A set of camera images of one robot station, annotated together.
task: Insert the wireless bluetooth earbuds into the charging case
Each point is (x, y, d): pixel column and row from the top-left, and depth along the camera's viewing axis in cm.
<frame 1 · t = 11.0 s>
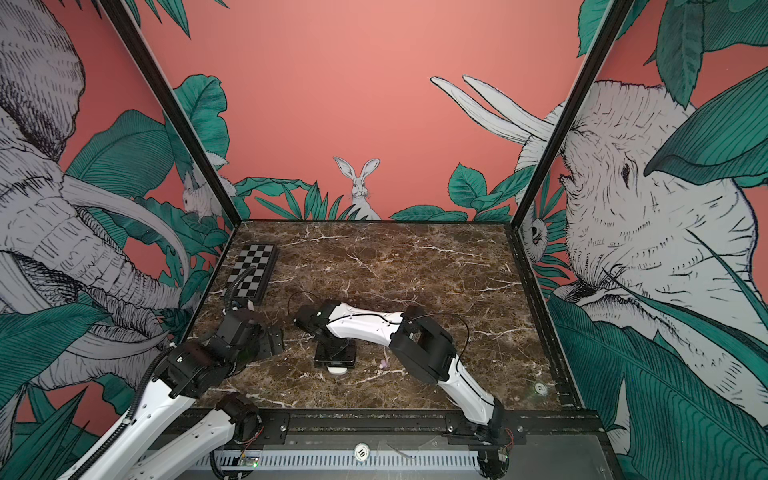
left hand: (268, 334, 74), fingers open
right hand: (325, 370, 81), fingers open
black white checkerboard: (263, 257, 107), point 4 cm above the table

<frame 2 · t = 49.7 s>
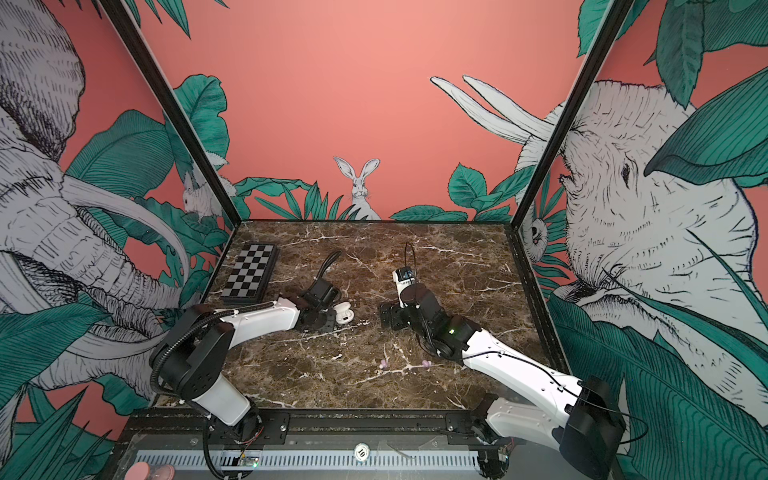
left hand: (328, 316, 93), fingers closed
right hand: (387, 298, 76), fingers open
white earbud charging case: (344, 312, 95), point 3 cm above the table
the other named things where they were.

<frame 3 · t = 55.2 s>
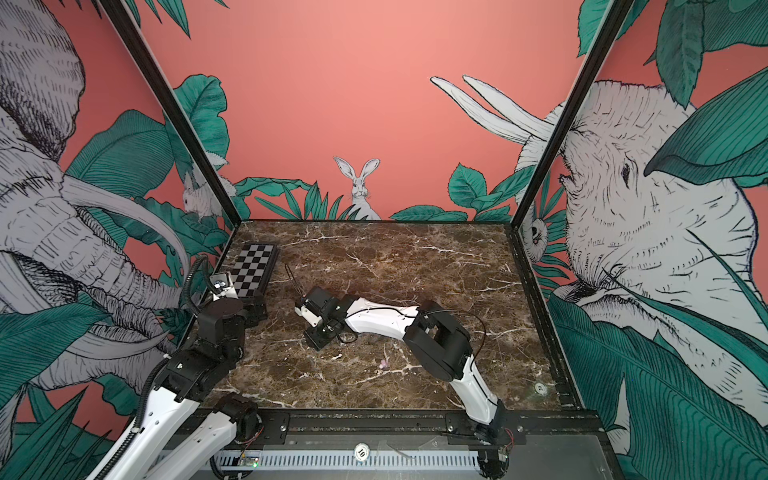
left hand: (237, 291, 72), fingers open
right hand: (308, 339, 84), fingers open
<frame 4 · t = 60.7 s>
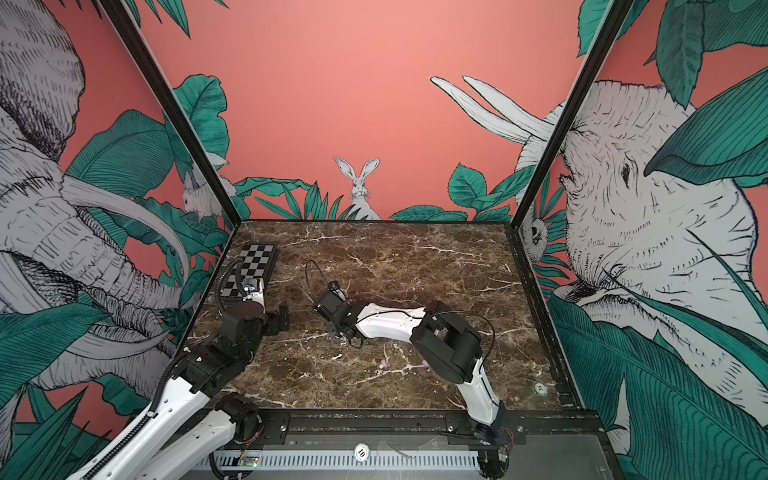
left hand: (268, 299, 76), fingers open
right hand: (333, 317, 89), fingers closed
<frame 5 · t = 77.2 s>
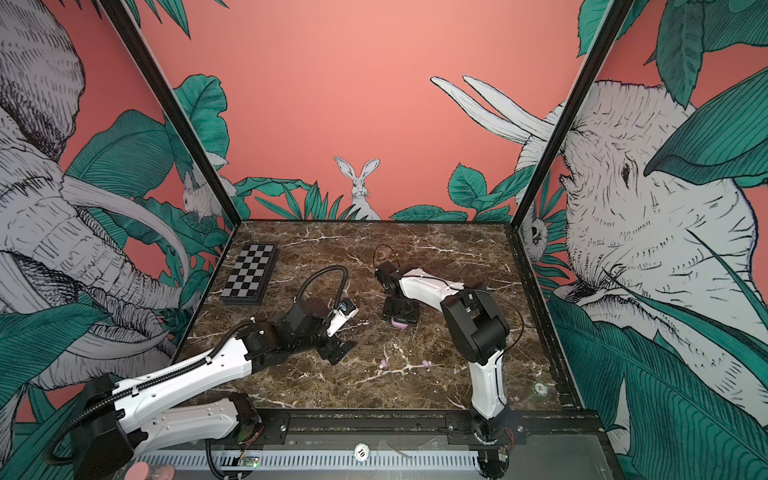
left hand: (345, 326, 77), fingers open
right hand: (391, 318, 92), fingers open
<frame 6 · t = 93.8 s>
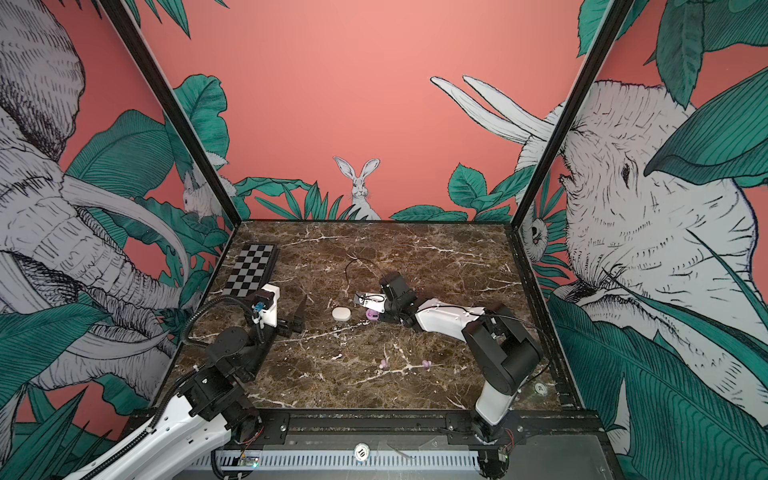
left hand: (285, 288, 71), fingers open
right hand: (377, 294, 92), fingers closed
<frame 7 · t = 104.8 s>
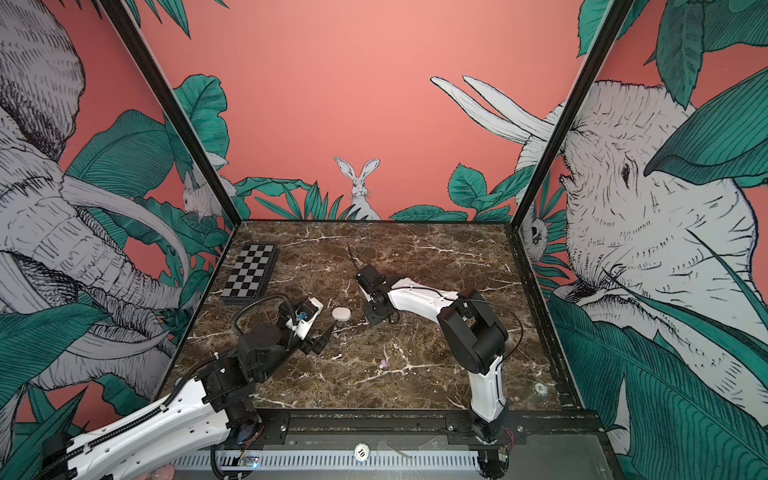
left hand: (319, 306, 73), fingers open
right hand: (372, 310, 92), fingers closed
